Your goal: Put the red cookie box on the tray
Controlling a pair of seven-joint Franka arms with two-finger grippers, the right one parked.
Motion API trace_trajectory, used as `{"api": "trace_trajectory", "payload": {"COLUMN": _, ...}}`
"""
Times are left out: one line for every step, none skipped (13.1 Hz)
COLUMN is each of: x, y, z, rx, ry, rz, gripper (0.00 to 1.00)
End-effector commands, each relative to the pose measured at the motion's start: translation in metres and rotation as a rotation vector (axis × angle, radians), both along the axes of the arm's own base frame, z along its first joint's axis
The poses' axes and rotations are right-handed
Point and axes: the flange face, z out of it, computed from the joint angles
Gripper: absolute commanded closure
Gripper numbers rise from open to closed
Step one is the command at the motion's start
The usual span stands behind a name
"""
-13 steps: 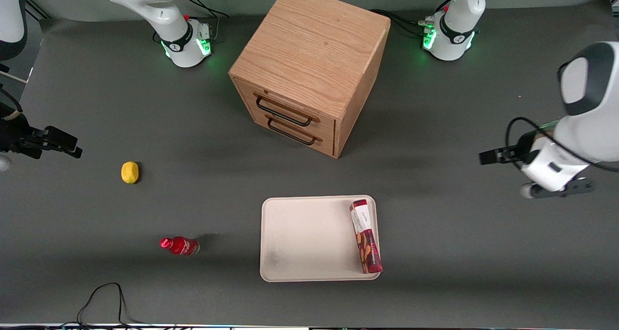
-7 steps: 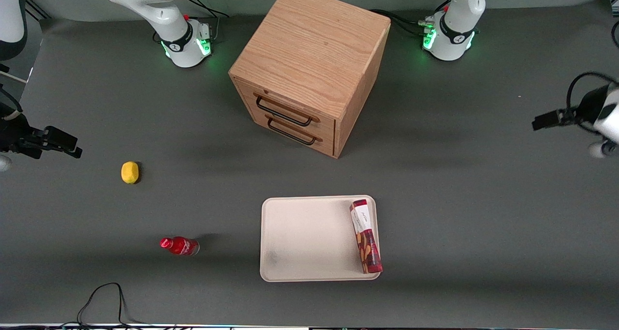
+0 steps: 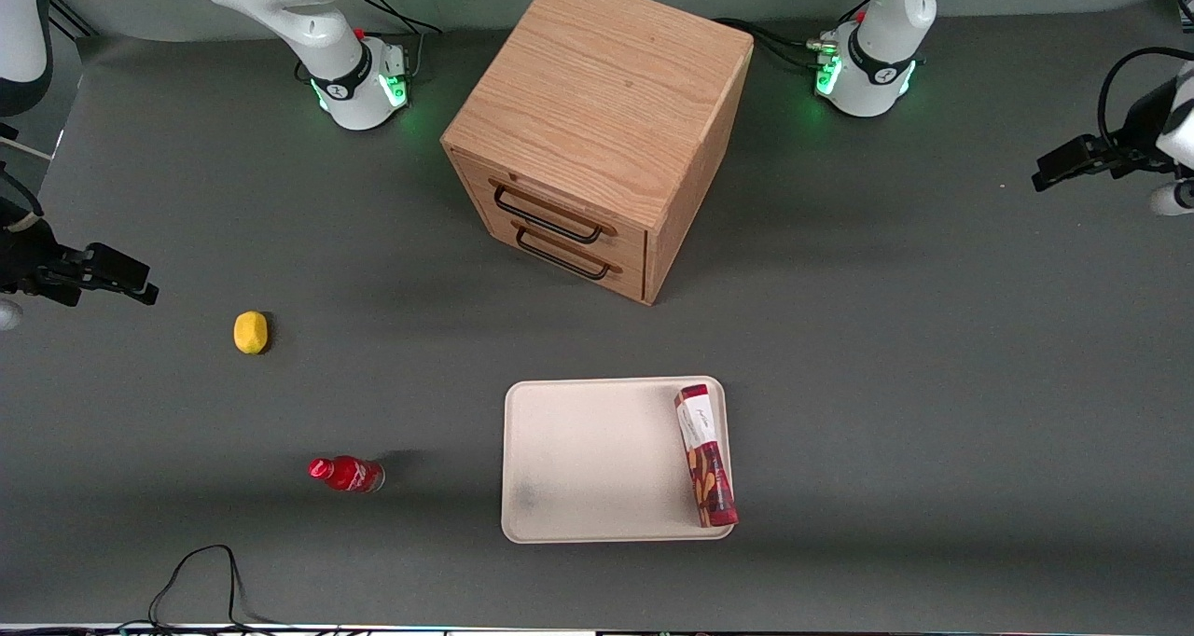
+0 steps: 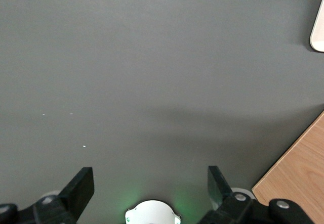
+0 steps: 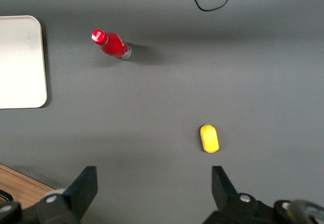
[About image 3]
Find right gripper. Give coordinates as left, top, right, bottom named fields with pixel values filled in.
left=0, top=242, right=160, bottom=331

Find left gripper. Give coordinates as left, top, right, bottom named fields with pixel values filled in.
left=1033, top=58, right=1194, bottom=217

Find red cookie box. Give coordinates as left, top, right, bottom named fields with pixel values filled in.
left=673, top=384, right=740, bottom=528

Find beige rectangular plastic tray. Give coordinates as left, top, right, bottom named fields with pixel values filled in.
left=501, top=376, right=736, bottom=545

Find yellow lemon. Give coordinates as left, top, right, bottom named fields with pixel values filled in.
left=233, top=311, right=270, bottom=355

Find red soda bottle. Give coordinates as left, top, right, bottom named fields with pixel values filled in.
left=308, top=455, right=386, bottom=494

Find dark grey table mat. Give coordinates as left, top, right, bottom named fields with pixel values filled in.
left=0, top=0, right=1194, bottom=629

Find oak wooden drawer cabinet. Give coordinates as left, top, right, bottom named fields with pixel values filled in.
left=440, top=0, right=755, bottom=307

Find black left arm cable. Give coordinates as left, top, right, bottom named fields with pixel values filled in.
left=1099, top=47, right=1194, bottom=152

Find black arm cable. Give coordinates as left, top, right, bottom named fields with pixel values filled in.
left=1099, top=47, right=1194, bottom=152
left=0, top=165, right=45, bottom=236

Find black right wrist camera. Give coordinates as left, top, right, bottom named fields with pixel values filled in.
left=0, top=202, right=66, bottom=278

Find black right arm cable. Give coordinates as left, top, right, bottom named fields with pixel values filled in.
left=0, top=165, right=45, bottom=236

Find black left base cables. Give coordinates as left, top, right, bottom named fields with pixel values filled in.
left=714, top=18, right=840, bottom=70

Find black base cables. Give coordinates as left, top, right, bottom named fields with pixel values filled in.
left=354, top=0, right=444, bottom=82
left=714, top=18, right=840, bottom=70

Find black looped cable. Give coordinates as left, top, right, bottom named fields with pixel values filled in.
left=147, top=544, right=281, bottom=631

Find black right base cables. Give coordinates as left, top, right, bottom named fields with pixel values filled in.
left=354, top=0, right=444, bottom=82

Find long black drawer handle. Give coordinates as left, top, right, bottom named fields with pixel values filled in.
left=492, top=184, right=605, bottom=245

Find short black drawer handle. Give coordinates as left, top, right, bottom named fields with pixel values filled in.
left=514, top=226, right=612, bottom=281

